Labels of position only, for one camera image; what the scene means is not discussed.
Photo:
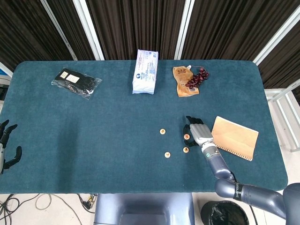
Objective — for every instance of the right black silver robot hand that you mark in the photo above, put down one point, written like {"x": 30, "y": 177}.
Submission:
{"x": 201, "y": 133}

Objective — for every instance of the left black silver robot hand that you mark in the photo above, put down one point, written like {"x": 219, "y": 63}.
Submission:
{"x": 5, "y": 136}

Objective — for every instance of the round wooden chess piece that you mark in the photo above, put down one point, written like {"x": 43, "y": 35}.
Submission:
{"x": 186, "y": 149}
{"x": 167, "y": 155}
{"x": 186, "y": 136}
{"x": 162, "y": 131}

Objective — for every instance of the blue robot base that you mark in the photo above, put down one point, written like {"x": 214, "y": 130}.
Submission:
{"x": 143, "y": 208}

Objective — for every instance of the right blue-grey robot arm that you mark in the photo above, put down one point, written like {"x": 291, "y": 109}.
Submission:
{"x": 218, "y": 164}

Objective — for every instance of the brown spiral notebook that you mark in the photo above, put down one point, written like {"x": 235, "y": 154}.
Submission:
{"x": 234, "y": 138}

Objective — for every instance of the purple grape bunch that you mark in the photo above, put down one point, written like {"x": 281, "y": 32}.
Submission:
{"x": 198, "y": 78}

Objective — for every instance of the orange spout pouch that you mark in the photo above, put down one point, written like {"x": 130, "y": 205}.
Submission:
{"x": 182, "y": 79}

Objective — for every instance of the white blue side panel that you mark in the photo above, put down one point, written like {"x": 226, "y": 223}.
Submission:
{"x": 4, "y": 71}

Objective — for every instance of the white blue tissue pack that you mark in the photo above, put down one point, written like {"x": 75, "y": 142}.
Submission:
{"x": 145, "y": 75}

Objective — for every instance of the white metal rack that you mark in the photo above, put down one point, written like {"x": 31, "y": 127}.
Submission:
{"x": 273, "y": 92}

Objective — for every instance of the teal table cloth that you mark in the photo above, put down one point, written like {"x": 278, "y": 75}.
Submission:
{"x": 117, "y": 140}

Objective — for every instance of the black trash bin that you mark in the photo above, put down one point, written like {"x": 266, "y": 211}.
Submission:
{"x": 222, "y": 215}

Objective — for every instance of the black garment in plastic bag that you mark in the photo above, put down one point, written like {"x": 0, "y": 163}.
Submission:
{"x": 79, "y": 83}

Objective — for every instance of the dark brown pleated curtain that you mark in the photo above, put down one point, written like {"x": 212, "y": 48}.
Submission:
{"x": 140, "y": 23}

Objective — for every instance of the white frame post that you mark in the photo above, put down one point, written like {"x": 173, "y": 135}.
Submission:
{"x": 185, "y": 28}
{"x": 58, "y": 28}
{"x": 90, "y": 28}
{"x": 276, "y": 38}

